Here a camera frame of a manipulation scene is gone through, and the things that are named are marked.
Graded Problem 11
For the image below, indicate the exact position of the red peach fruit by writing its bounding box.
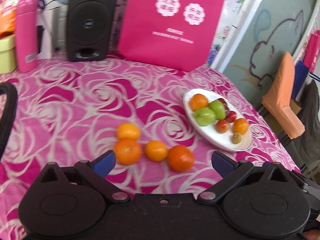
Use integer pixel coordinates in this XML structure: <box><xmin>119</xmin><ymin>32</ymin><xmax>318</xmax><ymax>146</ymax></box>
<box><xmin>215</xmin><ymin>120</ymin><xmax>229</xmax><ymax>134</ymax></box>

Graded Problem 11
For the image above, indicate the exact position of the floral wall poster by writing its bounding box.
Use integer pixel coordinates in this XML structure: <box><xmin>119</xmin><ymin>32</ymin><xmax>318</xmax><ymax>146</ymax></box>
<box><xmin>207</xmin><ymin>0</ymin><xmax>245</xmax><ymax>65</ymax></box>

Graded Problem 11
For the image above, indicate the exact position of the green mango-shaped fruit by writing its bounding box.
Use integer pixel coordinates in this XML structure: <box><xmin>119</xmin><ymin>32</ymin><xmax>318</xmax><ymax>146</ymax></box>
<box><xmin>193</xmin><ymin>108</ymin><xmax>216</xmax><ymax>126</ymax></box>

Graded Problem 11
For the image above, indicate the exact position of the green box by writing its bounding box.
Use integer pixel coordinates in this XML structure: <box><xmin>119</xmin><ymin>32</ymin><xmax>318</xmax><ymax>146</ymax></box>
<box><xmin>0</xmin><ymin>34</ymin><xmax>17</xmax><ymax>74</ymax></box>

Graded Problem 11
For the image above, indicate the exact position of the dark red apple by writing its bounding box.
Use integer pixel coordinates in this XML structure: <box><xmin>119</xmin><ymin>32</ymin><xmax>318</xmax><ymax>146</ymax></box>
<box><xmin>219</xmin><ymin>98</ymin><xmax>229</xmax><ymax>114</ymax></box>

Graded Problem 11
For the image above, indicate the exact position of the black strap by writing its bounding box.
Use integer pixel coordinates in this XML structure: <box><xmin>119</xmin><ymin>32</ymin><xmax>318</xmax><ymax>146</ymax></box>
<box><xmin>0</xmin><ymin>82</ymin><xmax>19</xmax><ymax>158</ymax></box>

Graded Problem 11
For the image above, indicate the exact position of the pink rose tablecloth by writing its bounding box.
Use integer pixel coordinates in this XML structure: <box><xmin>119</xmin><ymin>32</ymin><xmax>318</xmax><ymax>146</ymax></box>
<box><xmin>1</xmin><ymin>52</ymin><xmax>297</xmax><ymax>239</ymax></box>

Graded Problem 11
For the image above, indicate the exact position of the small red tomato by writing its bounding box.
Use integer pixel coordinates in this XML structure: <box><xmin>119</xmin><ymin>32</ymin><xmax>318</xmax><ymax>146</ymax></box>
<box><xmin>225</xmin><ymin>111</ymin><xmax>236</xmax><ymax>123</ymax></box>

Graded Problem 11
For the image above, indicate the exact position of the yellow orange on table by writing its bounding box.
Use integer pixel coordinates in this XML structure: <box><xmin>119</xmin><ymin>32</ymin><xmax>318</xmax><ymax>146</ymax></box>
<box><xmin>116</xmin><ymin>122</ymin><xmax>141</xmax><ymax>140</ymax></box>

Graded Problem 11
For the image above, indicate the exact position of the dark green covered chair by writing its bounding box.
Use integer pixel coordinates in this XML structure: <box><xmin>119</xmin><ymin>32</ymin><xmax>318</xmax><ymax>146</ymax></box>
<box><xmin>292</xmin><ymin>80</ymin><xmax>319</xmax><ymax>168</ymax></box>

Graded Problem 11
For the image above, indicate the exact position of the large orange on table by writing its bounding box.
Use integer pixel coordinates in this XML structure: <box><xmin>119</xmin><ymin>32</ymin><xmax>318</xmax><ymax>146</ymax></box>
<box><xmin>114</xmin><ymin>138</ymin><xmax>142</xmax><ymax>166</ymax></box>

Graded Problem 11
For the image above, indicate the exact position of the white door frame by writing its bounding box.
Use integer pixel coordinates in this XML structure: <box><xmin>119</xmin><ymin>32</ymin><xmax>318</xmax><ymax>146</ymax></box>
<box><xmin>208</xmin><ymin>0</ymin><xmax>263</xmax><ymax>73</ymax></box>

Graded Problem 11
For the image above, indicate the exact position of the pink water bottle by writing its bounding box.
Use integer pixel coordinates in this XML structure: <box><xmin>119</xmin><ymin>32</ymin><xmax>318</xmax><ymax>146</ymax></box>
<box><xmin>15</xmin><ymin>0</ymin><xmax>38</xmax><ymax>73</ymax></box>

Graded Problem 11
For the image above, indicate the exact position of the hanging blue bag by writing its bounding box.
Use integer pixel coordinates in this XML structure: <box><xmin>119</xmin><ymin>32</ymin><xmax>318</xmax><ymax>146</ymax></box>
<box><xmin>291</xmin><ymin>60</ymin><xmax>319</xmax><ymax>99</ymax></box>

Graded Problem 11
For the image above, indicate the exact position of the small brown kiwi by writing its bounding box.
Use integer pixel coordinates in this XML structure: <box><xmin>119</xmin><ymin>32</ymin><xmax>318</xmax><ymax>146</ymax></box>
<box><xmin>231</xmin><ymin>132</ymin><xmax>242</xmax><ymax>144</ymax></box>

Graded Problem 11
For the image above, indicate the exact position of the small orange on table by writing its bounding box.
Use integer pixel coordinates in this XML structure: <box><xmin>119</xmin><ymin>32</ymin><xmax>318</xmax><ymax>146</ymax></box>
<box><xmin>144</xmin><ymin>140</ymin><xmax>169</xmax><ymax>162</ymax></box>

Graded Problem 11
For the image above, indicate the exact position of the white ceramic plate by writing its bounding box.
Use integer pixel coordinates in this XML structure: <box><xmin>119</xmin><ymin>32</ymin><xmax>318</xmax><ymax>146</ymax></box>
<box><xmin>183</xmin><ymin>88</ymin><xmax>253</xmax><ymax>152</ymax></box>

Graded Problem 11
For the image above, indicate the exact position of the small orange tangerine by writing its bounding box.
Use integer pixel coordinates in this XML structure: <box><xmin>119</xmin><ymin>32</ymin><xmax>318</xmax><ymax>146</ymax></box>
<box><xmin>232</xmin><ymin>118</ymin><xmax>249</xmax><ymax>135</ymax></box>

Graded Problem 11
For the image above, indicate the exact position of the reddish orange on table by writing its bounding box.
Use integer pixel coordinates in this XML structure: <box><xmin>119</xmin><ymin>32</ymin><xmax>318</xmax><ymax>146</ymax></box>
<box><xmin>167</xmin><ymin>145</ymin><xmax>195</xmax><ymax>173</ymax></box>

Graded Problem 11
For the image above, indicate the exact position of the pink tote bag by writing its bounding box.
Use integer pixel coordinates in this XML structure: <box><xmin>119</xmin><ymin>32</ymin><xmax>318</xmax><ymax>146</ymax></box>
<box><xmin>118</xmin><ymin>0</ymin><xmax>225</xmax><ymax>72</ymax></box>

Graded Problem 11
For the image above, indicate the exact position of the green apple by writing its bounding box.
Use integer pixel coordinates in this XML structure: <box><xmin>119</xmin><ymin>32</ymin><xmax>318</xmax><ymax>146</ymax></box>
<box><xmin>208</xmin><ymin>100</ymin><xmax>226</xmax><ymax>120</ymax></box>

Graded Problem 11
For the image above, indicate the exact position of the black speaker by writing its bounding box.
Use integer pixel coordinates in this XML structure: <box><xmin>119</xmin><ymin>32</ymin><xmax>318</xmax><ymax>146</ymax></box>
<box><xmin>66</xmin><ymin>0</ymin><xmax>117</xmax><ymax>62</ymax></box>

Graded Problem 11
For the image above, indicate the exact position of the hanging pink bag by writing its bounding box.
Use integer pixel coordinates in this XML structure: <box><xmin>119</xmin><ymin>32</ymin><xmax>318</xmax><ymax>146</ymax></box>
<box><xmin>303</xmin><ymin>30</ymin><xmax>320</xmax><ymax>73</ymax></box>

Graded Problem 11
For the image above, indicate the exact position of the large orange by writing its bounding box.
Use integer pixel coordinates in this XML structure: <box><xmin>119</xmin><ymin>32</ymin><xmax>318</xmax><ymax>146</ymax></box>
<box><xmin>114</xmin><ymin>138</ymin><xmax>142</xmax><ymax>166</ymax></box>
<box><xmin>189</xmin><ymin>94</ymin><xmax>209</xmax><ymax>111</ymax></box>

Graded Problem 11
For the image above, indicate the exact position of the orange covered chair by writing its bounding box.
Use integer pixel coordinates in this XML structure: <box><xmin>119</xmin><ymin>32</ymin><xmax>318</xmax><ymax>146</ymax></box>
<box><xmin>261</xmin><ymin>52</ymin><xmax>305</xmax><ymax>139</ymax></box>

